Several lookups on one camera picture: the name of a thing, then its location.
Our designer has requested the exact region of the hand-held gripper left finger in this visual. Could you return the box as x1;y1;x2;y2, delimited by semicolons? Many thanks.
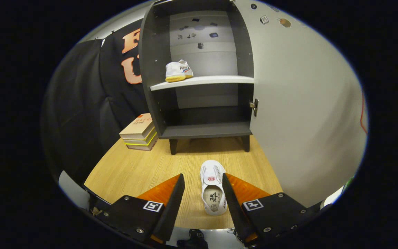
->
95;174;186;244

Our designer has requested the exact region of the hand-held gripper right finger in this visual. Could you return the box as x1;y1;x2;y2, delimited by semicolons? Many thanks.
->
222;173;324;247

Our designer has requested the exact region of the white shoe red tongue logo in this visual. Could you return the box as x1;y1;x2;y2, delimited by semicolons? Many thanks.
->
200;160;228;216

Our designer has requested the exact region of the white shoe striped side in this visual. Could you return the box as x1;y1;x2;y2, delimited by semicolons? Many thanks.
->
165;60;194;83

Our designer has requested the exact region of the dark grey shoe cabinet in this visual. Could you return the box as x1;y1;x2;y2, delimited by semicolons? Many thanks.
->
139;0;255;155

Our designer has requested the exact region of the light grey cabinet shelf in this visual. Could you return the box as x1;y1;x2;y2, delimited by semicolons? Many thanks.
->
150;75;255;92

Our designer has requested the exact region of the yellow-edged book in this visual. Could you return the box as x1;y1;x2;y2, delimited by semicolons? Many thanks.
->
122;130;159;151

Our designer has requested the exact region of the black backdrop cloth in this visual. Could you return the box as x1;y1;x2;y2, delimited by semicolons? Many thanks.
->
42;19;151;180

